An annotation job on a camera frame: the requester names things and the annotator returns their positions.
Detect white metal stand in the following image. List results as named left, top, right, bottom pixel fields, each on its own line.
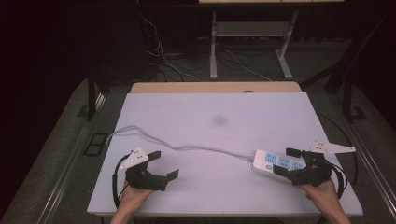
left=209, top=10, right=300, bottom=81

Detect person's right hand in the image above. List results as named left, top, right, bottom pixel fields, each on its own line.
left=299, top=179, right=339, bottom=208

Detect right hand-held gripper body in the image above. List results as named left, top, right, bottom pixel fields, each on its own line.
left=288, top=139, right=357, bottom=188

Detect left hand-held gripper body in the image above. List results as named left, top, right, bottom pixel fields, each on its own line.
left=120, top=147, right=169, bottom=191

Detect white floor cable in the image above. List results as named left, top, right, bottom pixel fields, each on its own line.
left=224, top=49, right=273, bottom=82
left=137, top=11, right=202, bottom=82

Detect black floor frame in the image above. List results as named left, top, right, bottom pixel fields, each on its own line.
left=82, top=133, right=109, bottom=157

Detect white power strip blue sockets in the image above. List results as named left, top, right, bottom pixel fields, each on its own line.
left=248, top=149, right=307, bottom=185

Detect person's left hand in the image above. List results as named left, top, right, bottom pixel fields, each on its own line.
left=119, top=182, right=155, bottom=209

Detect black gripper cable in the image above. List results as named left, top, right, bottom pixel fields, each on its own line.
left=111, top=153, right=132, bottom=210
left=329, top=148, right=360, bottom=201

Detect black metal stand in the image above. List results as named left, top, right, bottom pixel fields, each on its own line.
left=77, top=69, right=108, bottom=122
left=299, top=8, right=396, bottom=124

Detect black floor cables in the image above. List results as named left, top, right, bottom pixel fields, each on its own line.
left=150, top=50, right=213, bottom=82

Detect wooden table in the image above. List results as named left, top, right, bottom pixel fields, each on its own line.
left=130, top=81, right=303, bottom=94

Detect aluminium floor rail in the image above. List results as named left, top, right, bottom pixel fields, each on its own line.
left=345, top=119, right=396, bottom=218
left=36, top=92, right=107, bottom=224

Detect grey power strip cable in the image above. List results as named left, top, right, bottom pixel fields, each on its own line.
left=105, top=124, right=255, bottom=161

